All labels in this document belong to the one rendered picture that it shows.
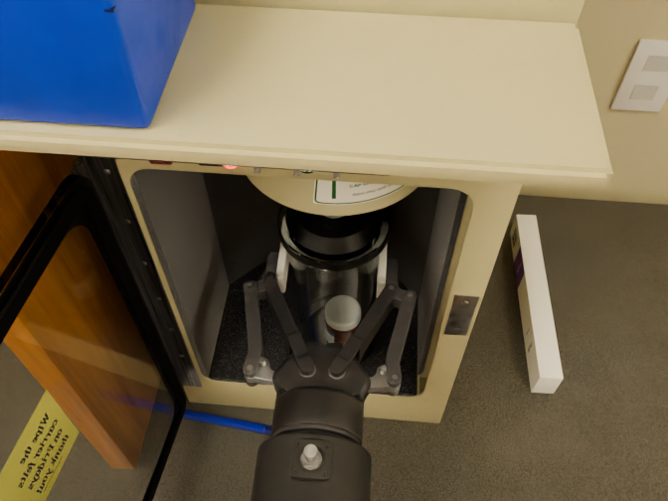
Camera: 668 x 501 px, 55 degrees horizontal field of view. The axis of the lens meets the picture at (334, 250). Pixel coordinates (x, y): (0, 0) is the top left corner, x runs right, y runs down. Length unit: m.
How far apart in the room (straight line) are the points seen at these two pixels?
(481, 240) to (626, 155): 0.61
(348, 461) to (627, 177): 0.77
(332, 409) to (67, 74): 0.33
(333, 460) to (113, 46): 0.33
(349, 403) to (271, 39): 0.30
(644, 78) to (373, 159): 0.73
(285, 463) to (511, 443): 0.42
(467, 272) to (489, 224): 0.07
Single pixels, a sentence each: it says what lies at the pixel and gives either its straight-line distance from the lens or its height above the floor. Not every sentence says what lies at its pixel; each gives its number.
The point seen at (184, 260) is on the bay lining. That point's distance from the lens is 0.64.
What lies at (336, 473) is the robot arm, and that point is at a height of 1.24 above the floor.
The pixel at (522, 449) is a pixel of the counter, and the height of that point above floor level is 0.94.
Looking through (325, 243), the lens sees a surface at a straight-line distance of 0.58.
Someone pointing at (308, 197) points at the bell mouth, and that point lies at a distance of 0.51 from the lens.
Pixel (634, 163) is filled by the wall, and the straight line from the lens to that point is 1.11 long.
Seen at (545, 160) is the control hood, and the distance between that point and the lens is 0.30.
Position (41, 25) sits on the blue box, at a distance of 0.29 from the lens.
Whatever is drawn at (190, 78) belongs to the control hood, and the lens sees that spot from 0.34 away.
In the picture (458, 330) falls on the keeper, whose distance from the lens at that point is 0.63.
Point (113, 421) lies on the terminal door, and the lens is 0.62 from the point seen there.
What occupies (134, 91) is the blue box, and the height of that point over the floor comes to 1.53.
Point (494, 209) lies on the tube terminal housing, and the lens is 0.49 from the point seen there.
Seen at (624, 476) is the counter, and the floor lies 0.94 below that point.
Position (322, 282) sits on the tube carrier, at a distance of 0.62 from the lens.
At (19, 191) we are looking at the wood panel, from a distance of 0.54.
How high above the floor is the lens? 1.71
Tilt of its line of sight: 53 degrees down
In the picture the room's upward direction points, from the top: straight up
